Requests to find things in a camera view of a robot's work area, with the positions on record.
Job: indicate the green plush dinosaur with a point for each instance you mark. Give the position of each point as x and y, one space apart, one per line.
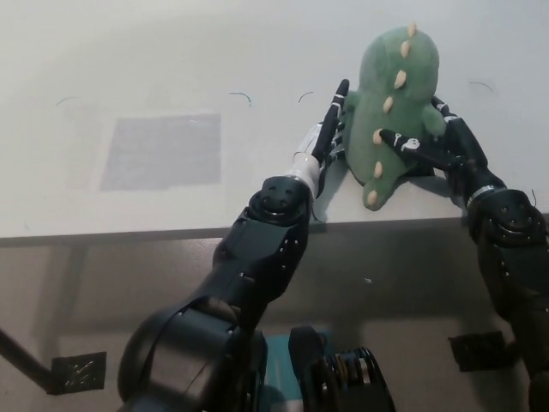
399 64

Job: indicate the black teal robot torso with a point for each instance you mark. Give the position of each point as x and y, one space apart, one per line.
309 369

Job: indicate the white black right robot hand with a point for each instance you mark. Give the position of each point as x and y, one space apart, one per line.
463 146

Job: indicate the black table leg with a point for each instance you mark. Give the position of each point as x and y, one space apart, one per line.
23 362

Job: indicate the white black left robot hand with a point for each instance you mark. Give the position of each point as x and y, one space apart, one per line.
321 133

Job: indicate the grey tape patch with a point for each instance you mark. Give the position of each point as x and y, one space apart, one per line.
163 150

